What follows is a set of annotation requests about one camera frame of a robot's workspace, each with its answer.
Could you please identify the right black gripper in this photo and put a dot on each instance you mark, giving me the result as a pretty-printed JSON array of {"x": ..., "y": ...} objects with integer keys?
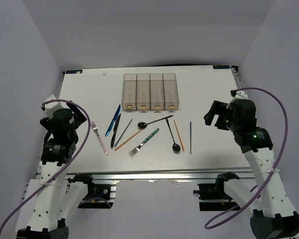
[{"x": 219, "y": 108}]

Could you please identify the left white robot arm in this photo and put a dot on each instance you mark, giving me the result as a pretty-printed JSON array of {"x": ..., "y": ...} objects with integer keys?
[{"x": 48, "y": 219}]

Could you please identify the orange chopstick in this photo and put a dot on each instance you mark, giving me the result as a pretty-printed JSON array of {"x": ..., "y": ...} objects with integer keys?
[
  {"x": 128, "y": 140},
  {"x": 179, "y": 136}
]

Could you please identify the blue table sticker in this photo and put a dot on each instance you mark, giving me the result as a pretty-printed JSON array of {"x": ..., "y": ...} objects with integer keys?
[
  {"x": 76, "y": 71},
  {"x": 218, "y": 67}
]

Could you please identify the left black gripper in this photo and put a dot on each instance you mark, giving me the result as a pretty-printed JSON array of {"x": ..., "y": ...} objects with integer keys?
[{"x": 79, "y": 118}]

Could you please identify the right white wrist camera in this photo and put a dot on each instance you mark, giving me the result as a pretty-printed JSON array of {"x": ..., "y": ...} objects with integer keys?
[{"x": 237, "y": 95}]

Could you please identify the aluminium table frame rail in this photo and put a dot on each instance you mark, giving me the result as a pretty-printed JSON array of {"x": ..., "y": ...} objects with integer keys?
[{"x": 243, "y": 173}]

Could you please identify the black spoon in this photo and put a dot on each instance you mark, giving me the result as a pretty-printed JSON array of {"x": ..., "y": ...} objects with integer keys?
[
  {"x": 175, "y": 146},
  {"x": 143, "y": 125}
]

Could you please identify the black knife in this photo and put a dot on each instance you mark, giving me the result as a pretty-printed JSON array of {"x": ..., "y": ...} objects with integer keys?
[{"x": 115, "y": 131}]

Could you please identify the blue knife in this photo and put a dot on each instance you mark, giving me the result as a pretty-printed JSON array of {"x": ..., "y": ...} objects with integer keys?
[{"x": 113, "y": 120}]

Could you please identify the grey chopstick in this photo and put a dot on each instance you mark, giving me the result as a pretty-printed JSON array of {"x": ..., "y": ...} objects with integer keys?
[{"x": 115, "y": 145}]

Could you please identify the right blue table sticker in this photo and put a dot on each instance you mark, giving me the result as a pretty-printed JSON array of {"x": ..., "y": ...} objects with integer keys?
[{"x": 218, "y": 67}]

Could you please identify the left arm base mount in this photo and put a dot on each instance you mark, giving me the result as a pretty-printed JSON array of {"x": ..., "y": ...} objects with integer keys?
[{"x": 98, "y": 195}]

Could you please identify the pink handled fork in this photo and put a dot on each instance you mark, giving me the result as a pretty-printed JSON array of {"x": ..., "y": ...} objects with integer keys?
[{"x": 95, "y": 130}]

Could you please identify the green handled fork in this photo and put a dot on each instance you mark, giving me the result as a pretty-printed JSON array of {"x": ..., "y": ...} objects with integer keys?
[{"x": 136, "y": 149}]

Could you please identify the left blue table sticker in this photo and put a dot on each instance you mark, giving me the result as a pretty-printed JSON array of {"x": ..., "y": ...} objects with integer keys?
[{"x": 76, "y": 71}]

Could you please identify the black spoon upper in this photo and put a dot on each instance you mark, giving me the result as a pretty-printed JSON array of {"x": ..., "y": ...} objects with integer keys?
[{"x": 143, "y": 125}]

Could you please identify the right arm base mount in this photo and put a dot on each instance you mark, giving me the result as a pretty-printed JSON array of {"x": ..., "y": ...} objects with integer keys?
[{"x": 212, "y": 196}]

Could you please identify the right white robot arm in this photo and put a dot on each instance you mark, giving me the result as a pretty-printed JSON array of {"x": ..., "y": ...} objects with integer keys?
[{"x": 272, "y": 215}]

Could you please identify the black spoon lower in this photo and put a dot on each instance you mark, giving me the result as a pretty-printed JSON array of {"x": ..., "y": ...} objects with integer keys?
[{"x": 175, "y": 146}]

